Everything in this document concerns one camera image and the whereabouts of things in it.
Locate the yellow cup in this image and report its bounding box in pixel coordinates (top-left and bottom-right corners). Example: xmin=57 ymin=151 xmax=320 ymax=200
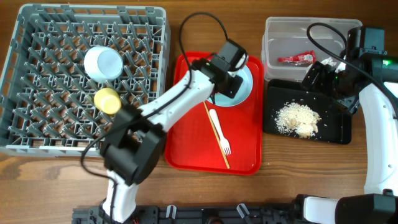
xmin=94 ymin=88 xmax=122 ymax=114

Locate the small light blue bowl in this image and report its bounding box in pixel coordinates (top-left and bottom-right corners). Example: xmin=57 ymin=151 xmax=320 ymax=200
xmin=83 ymin=46 xmax=124 ymax=83

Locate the wooden chopstick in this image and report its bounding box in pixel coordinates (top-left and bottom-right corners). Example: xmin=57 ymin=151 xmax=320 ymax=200
xmin=203 ymin=101 xmax=230 ymax=169

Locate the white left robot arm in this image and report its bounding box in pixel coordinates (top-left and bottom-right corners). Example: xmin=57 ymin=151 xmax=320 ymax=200
xmin=100 ymin=58 xmax=243 ymax=223

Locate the red sauce packet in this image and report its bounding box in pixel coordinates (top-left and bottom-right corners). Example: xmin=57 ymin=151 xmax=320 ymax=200
xmin=278 ymin=50 xmax=316 ymax=65

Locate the light blue plate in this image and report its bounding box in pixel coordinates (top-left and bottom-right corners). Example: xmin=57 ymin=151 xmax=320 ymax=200
xmin=215 ymin=65 xmax=253 ymax=107

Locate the black food waste tray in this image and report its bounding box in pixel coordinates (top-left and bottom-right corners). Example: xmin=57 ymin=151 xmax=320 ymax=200
xmin=262 ymin=79 xmax=352 ymax=144

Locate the white plastic fork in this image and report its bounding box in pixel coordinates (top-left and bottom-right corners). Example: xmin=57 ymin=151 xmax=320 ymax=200
xmin=209 ymin=109 xmax=231 ymax=156

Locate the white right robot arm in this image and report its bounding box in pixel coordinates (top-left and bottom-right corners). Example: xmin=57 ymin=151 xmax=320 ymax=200
xmin=302 ymin=53 xmax=397 ymax=223

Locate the clear plastic bin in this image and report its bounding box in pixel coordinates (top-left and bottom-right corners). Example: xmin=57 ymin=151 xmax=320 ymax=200
xmin=261 ymin=17 xmax=362 ymax=82

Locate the white napkin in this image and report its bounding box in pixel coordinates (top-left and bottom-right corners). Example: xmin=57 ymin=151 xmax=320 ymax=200
xmin=321 ymin=57 xmax=346 ymax=73

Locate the red plastic tray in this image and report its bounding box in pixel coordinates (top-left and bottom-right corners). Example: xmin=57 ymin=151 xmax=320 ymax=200
xmin=164 ymin=56 xmax=264 ymax=175

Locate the grey plastic dishwasher rack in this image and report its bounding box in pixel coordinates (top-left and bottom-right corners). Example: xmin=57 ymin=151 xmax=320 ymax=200
xmin=1 ymin=4 xmax=171 ymax=157

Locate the pile of rice scraps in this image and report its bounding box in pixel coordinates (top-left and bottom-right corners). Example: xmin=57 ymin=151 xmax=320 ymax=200
xmin=274 ymin=103 xmax=321 ymax=138

